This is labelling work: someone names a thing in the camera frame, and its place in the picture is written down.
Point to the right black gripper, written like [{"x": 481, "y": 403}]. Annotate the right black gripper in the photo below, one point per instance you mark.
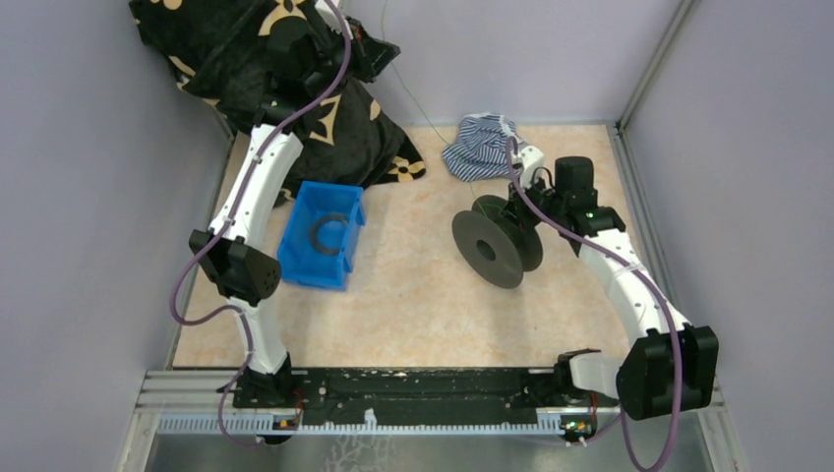
[{"x": 515, "y": 206}]

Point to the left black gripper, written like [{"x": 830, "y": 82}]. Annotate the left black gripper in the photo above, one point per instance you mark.
[{"x": 371, "y": 54}]

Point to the black cable spool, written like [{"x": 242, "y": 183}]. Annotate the black cable spool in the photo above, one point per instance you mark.
[{"x": 494, "y": 245}]

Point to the blue plastic bin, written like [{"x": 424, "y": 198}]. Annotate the blue plastic bin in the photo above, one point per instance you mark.
[{"x": 318, "y": 246}]

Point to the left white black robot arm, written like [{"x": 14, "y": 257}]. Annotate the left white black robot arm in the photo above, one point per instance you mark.
[{"x": 230, "y": 251}]

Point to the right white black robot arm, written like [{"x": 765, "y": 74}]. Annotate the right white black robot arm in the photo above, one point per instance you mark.
[{"x": 670, "y": 363}]

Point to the blue white striped cloth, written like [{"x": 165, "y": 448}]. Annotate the blue white striped cloth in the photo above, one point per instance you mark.
[{"x": 479, "y": 149}]

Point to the black beige floral blanket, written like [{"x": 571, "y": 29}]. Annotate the black beige floral blanket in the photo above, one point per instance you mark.
[{"x": 217, "y": 52}]

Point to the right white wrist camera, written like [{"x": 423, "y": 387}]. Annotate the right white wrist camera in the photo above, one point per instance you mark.
[{"x": 526, "y": 161}]

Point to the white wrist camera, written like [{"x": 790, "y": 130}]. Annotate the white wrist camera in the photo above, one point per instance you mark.
[
  {"x": 526, "y": 161},
  {"x": 332, "y": 13}
]

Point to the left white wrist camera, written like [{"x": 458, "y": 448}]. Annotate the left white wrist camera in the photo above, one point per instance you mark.
[{"x": 332, "y": 13}]

